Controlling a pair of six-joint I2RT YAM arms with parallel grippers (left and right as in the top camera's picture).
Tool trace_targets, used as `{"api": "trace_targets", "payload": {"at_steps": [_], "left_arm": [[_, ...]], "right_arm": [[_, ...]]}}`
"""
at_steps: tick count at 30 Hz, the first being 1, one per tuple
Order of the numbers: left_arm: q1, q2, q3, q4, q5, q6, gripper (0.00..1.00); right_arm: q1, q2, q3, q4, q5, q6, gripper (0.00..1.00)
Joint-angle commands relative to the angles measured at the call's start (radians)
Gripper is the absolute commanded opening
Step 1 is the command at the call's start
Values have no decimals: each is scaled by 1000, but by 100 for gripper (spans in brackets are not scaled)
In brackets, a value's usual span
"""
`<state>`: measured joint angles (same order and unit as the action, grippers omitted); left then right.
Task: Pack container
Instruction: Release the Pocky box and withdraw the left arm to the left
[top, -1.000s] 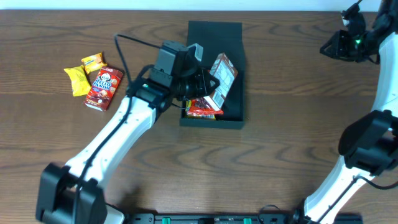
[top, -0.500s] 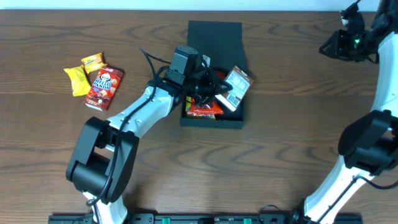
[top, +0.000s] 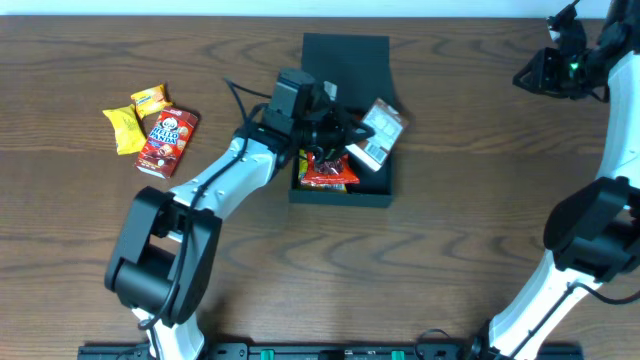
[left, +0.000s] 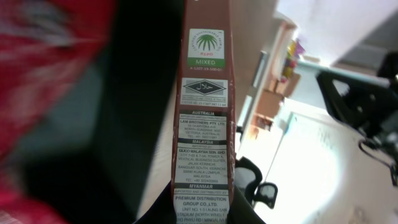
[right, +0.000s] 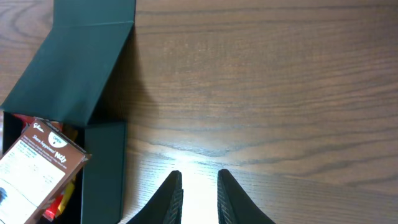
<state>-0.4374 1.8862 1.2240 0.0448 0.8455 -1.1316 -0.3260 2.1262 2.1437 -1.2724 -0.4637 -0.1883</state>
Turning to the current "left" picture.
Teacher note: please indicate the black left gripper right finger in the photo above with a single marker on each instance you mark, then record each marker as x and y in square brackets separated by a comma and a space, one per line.
[241, 212]

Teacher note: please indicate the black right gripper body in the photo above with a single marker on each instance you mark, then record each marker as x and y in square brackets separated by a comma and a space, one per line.
[367, 107]

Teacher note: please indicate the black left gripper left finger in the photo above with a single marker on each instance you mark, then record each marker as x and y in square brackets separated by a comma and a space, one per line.
[161, 211]

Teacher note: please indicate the brown Pocky box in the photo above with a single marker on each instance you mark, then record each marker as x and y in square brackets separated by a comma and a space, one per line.
[202, 181]

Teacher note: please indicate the red Hacks candy bag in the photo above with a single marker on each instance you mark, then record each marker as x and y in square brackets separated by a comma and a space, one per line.
[46, 46]

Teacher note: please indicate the black storage box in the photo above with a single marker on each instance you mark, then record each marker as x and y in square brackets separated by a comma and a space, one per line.
[89, 157]

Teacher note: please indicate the black office chair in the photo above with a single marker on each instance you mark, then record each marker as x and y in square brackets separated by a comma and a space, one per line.
[255, 190]

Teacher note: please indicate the cardboard boxes on shelf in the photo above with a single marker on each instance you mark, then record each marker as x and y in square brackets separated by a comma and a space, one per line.
[271, 101]

